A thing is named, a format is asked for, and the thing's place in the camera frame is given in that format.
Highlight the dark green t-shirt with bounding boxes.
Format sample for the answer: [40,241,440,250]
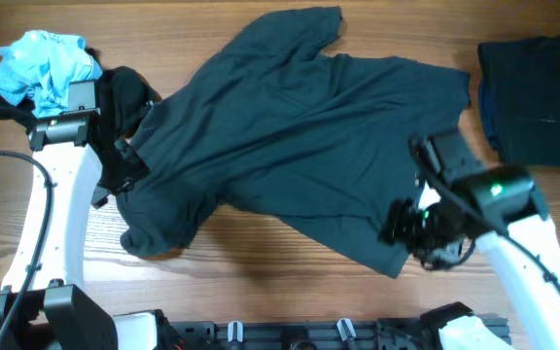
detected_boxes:
[117,7,470,277]

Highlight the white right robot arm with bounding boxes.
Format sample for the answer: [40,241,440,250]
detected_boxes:
[380,128,560,349]

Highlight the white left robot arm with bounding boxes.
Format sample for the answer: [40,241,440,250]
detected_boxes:
[0,79,164,349]

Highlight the black garment with logo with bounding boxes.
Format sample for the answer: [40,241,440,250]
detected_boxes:
[0,46,162,195]

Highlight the light blue crumpled garment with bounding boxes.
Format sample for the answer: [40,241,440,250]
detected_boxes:
[0,30,102,118]

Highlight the folded dark navy garment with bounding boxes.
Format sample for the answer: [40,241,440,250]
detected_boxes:
[477,36,560,166]

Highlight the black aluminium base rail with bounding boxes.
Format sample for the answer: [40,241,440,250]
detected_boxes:
[171,318,443,350]

